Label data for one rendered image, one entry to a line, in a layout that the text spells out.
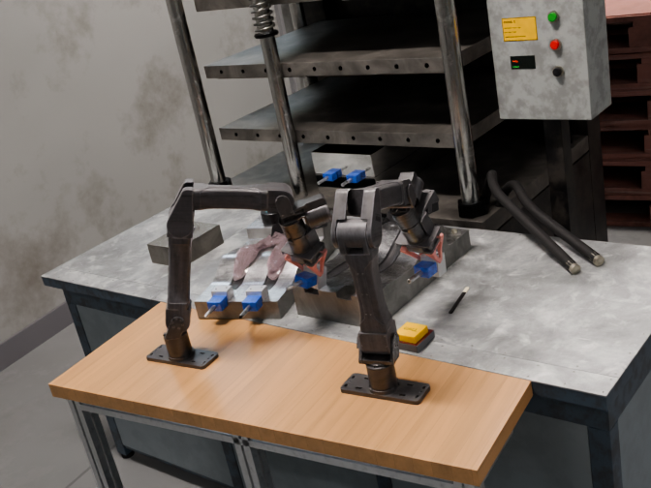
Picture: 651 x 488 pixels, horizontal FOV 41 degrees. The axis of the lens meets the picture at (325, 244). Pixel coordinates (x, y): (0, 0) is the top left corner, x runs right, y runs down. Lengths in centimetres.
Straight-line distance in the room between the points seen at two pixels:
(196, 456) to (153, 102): 260
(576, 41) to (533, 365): 105
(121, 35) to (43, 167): 91
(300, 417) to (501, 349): 49
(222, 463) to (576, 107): 160
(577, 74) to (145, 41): 304
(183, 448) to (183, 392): 98
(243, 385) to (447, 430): 54
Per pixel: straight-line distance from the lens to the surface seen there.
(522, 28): 271
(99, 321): 312
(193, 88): 346
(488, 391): 194
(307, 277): 226
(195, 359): 228
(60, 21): 476
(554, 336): 211
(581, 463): 210
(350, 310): 225
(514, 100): 279
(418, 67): 285
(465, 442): 180
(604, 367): 198
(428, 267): 217
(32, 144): 458
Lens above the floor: 187
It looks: 22 degrees down
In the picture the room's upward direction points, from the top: 12 degrees counter-clockwise
